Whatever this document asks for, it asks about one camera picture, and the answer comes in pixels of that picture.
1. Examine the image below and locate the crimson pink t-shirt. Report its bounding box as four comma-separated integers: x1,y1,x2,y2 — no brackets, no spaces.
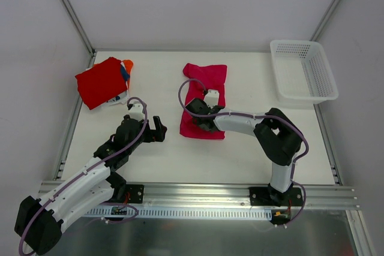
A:
179,62,228,140

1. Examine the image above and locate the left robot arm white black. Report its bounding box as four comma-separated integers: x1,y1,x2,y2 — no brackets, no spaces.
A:
14,115,167,255

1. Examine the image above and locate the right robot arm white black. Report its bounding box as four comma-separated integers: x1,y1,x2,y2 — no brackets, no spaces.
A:
185,98,303,206

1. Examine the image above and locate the folded white t-shirt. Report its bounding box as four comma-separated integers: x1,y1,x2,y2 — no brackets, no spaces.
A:
101,90,130,107

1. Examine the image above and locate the folded red t-shirt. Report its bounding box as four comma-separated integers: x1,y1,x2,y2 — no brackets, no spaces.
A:
75,57,129,110

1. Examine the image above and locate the folded orange t-shirt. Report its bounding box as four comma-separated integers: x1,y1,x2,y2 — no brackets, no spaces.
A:
121,59,134,89

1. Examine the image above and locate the white perforated plastic basket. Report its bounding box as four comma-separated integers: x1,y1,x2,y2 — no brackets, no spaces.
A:
270,40,339,108

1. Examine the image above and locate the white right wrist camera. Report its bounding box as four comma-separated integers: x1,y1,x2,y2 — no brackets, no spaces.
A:
203,89,220,108

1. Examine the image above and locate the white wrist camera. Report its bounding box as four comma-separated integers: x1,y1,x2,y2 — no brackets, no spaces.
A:
128,102,145,121
203,89,220,108

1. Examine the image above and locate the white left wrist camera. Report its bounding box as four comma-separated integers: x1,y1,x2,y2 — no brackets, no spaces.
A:
128,102,145,121

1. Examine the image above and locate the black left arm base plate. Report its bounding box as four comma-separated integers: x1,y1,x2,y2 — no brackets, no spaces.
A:
119,184,145,204

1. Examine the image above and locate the aluminium mounting rail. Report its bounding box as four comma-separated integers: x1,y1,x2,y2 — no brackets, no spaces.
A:
127,182,361,210

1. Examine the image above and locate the white slotted cable duct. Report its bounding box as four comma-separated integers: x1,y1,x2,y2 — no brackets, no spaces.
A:
85,206,272,221

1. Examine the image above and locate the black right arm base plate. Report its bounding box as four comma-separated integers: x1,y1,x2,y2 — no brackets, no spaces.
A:
248,185,304,207

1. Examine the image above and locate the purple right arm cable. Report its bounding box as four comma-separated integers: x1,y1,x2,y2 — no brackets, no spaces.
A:
178,79,310,228

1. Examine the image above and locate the left aluminium frame post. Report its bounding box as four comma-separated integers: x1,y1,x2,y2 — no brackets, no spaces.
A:
60,0,95,56

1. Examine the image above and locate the aluminium frame post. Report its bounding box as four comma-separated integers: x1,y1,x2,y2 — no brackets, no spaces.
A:
310,0,342,41
60,0,95,56

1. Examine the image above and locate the right aluminium frame post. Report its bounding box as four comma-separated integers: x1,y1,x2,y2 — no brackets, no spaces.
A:
310,0,342,41

